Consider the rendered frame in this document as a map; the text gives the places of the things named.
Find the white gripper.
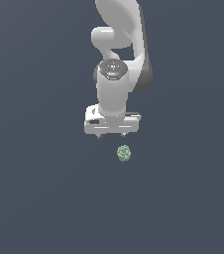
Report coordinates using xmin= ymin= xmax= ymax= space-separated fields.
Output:
xmin=83 ymin=103 xmax=143 ymax=140

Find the small green lumpy object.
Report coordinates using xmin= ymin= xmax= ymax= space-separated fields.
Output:
xmin=116 ymin=144 xmax=132 ymax=163

